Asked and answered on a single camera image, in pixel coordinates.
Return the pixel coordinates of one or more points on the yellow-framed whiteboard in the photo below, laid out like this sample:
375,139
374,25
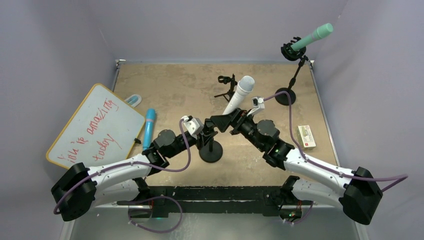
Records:
101,131

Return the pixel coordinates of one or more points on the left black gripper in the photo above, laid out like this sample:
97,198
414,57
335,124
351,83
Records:
204,136

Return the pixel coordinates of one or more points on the whiteboard eraser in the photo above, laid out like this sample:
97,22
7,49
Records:
133,100

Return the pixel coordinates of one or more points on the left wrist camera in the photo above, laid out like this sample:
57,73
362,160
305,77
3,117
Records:
192,124

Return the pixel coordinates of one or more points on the white microphone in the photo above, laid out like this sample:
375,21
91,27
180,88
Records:
244,87

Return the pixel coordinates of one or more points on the small white green box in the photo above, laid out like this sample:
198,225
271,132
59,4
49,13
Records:
305,137

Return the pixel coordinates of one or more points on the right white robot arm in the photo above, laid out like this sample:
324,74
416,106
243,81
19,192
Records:
355,192

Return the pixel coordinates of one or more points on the blue microphone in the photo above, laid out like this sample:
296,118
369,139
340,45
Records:
149,128

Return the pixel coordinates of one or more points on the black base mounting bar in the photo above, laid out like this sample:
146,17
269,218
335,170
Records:
269,201

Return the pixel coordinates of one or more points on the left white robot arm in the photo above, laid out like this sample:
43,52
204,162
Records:
84,187

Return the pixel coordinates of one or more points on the green microphone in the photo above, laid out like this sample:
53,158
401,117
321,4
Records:
319,33

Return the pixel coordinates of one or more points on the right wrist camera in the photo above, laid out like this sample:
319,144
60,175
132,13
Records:
258,105

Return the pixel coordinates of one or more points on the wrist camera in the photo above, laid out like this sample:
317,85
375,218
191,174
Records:
192,124
258,105

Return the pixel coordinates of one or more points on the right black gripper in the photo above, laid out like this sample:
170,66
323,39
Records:
236,119

